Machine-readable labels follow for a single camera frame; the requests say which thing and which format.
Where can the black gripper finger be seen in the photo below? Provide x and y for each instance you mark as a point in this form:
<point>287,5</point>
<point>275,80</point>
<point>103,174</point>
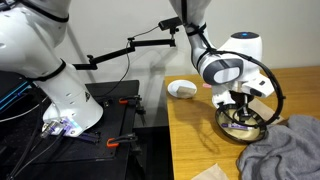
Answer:
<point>238,115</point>
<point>247,113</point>

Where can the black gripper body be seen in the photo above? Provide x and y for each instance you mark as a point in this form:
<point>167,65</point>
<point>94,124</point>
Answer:
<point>242,101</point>

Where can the purple and white marker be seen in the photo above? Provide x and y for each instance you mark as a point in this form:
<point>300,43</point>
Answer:
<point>234,126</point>

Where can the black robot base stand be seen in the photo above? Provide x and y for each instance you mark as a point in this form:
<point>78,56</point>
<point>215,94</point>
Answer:
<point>85,157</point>

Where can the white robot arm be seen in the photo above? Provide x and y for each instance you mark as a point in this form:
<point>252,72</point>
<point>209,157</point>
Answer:
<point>31,29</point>

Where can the brown napkin near bowl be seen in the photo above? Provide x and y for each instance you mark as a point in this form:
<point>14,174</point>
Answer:
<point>262,109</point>

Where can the black rimmed cream bowl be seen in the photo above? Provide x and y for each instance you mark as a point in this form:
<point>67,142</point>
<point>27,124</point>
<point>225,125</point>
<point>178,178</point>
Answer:
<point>240,123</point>

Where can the pink sticky note bottom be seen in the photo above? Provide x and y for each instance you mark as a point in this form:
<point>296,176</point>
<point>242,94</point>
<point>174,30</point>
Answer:
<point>206,85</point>

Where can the grey crumpled cloth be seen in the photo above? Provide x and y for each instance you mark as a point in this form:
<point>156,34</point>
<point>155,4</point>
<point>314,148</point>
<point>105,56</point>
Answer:
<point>288,152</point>

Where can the brown napkin bottom edge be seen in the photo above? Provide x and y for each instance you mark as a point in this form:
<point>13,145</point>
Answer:
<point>182,90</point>

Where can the white round plate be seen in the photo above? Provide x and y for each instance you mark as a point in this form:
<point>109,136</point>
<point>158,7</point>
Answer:
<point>173,86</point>

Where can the brown napkin far right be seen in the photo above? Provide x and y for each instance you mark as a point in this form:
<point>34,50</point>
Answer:
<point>212,173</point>

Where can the orange clamp rear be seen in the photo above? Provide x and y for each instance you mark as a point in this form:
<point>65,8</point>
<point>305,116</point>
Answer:
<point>127,99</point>

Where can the orange clamp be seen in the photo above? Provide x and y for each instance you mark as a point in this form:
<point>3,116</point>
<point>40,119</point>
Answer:
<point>114,142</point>
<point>127,99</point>

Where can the orange clamp front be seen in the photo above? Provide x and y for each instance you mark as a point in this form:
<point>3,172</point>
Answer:
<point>114,142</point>

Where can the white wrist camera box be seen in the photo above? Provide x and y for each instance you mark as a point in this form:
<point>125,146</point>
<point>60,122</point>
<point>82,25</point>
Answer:
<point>259,88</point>

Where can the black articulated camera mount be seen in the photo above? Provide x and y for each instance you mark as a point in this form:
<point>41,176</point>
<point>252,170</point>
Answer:
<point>171,25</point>

